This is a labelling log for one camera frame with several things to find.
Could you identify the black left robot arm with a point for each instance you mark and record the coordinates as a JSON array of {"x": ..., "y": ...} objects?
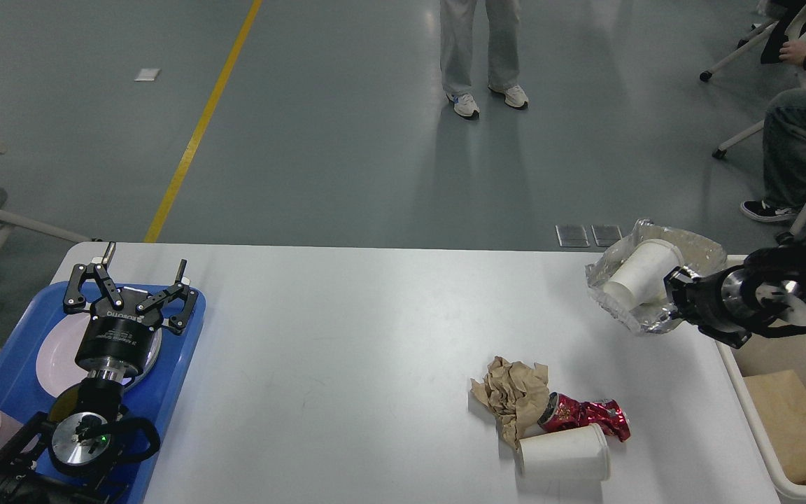
[{"x": 89, "y": 381}]

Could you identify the left floor socket plate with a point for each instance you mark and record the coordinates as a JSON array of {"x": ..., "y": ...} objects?
[{"x": 572, "y": 236}]

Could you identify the crumpled brown paper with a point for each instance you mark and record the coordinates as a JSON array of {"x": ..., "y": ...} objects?
[{"x": 517, "y": 394}]

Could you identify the right floor socket plate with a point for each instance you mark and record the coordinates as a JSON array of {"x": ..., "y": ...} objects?
[{"x": 606, "y": 235}]

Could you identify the white container in foil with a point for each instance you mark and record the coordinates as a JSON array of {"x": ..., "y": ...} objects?
[{"x": 639, "y": 279}]

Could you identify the white paper cup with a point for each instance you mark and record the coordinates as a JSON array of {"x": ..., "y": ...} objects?
[{"x": 574, "y": 454}]

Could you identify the dark teal mug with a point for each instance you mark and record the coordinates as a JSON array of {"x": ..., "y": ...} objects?
[{"x": 65, "y": 405}]

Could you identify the red snack wrapper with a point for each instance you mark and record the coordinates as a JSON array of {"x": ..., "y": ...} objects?
[{"x": 563, "y": 413}]

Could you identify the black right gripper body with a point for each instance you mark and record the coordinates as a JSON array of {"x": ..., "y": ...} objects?
[{"x": 708, "y": 301}]

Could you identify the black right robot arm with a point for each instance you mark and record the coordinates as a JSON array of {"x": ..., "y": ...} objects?
[{"x": 765, "y": 295}]

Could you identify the aluminium foil tray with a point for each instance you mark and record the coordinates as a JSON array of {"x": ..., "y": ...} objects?
[{"x": 701, "y": 254}]

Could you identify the floor socket plate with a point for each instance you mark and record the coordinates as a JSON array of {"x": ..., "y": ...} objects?
[
  {"x": 606, "y": 235},
  {"x": 572, "y": 236}
]

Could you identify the blue plastic tray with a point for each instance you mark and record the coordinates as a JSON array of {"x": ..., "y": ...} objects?
[{"x": 154, "y": 397}]

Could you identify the brown paper bag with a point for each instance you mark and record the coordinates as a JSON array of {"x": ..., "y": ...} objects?
[{"x": 780, "y": 400}]

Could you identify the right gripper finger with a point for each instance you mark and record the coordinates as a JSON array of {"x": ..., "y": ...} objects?
[
  {"x": 734, "y": 336},
  {"x": 678, "y": 285}
]

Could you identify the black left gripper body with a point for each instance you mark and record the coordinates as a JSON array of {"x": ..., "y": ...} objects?
[{"x": 117, "y": 343}]

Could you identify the white plastic bin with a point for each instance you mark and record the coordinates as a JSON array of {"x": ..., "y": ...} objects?
[{"x": 762, "y": 356}]

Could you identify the white office chair right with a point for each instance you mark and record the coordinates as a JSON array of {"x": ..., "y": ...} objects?
[{"x": 791, "y": 15}]

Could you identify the light green plate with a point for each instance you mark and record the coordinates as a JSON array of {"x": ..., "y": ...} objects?
[{"x": 150, "y": 361}]

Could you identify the pink plate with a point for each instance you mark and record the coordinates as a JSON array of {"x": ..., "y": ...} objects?
[{"x": 56, "y": 369}]

